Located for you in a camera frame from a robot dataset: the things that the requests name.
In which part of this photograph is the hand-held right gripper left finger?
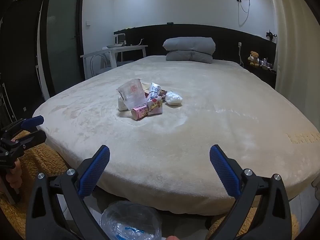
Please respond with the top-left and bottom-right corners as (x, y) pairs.
(26, 144), (112, 240)

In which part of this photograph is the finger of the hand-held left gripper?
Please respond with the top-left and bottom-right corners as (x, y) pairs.
(10, 129), (48, 153)
(0, 115), (45, 140)

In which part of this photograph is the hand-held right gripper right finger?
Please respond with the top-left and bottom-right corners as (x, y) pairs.
(209, 144), (293, 240)

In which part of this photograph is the waste bin with clear bag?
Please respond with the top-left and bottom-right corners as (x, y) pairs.
(100, 200), (162, 240)

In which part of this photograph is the pink packet with dark print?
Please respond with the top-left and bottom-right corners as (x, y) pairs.
(131, 104), (150, 120)

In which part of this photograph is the clear plastic bag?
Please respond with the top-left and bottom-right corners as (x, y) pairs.
(117, 78), (147, 110)

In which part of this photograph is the white packet with rubber band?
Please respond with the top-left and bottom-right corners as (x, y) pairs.
(147, 82), (161, 100)

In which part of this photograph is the person's left hand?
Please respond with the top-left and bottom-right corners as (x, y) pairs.
(4, 159), (22, 189)

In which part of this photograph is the shaggy yellow rug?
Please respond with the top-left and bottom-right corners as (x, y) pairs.
(0, 130), (300, 240)

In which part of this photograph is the bed with beige blanket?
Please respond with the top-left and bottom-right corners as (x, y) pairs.
(32, 55), (320, 217)

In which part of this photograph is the black upright panel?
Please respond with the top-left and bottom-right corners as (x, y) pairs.
(0, 0), (44, 128)

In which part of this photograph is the white chair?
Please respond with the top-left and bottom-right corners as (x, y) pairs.
(89, 52), (133, 77)

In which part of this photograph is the black framed glass door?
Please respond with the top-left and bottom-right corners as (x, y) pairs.
(40, 0), (85, 98)

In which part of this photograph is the black nightstand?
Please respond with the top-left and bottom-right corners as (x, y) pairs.
(244, 64), (277, 88)

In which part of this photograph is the white desk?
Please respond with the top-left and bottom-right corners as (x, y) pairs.
(80, 45), (148, 80)

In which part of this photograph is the brown teddy bear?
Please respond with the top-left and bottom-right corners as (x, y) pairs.
(247, 51), (260, 67)

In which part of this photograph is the grey folded quilt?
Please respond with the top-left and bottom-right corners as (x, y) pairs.
(162, 37), (216, 64)

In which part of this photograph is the cream curtain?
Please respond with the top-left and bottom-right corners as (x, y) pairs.
(266, 0), (320, 130)

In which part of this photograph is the black headboard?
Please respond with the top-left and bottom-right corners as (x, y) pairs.
(114, 24), (277, 89)

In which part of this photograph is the white charger with cable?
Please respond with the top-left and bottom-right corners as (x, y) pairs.
(237, 42), (244, 65)

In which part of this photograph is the white power cable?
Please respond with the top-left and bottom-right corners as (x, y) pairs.
(237, 0), (251, 27)

